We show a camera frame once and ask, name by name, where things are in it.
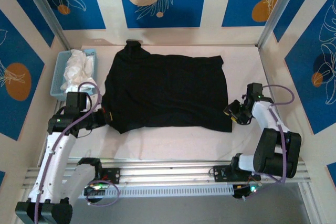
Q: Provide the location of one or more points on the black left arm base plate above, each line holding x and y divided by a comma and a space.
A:
111, 175

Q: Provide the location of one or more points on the black t-shirt with rose print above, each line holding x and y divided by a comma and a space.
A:
168, 90

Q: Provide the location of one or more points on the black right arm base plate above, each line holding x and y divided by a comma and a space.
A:
221, 174

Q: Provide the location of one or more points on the long aluminium base rail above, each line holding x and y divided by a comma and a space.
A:
168, 171

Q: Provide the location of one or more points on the aluminium table side rail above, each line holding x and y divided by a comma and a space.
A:
273, 77

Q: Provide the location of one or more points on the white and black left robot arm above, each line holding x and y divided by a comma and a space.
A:
55, 166

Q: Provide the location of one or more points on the light blue plastic basket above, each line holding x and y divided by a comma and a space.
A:
56, 77

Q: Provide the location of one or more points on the crumpled white cloth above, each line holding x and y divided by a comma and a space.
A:
77, 69

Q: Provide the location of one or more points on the small black electronics board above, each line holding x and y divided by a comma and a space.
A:
244, 191
94, 193

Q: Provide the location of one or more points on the aluminium frame post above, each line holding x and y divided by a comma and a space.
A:
283, 6
44, 6

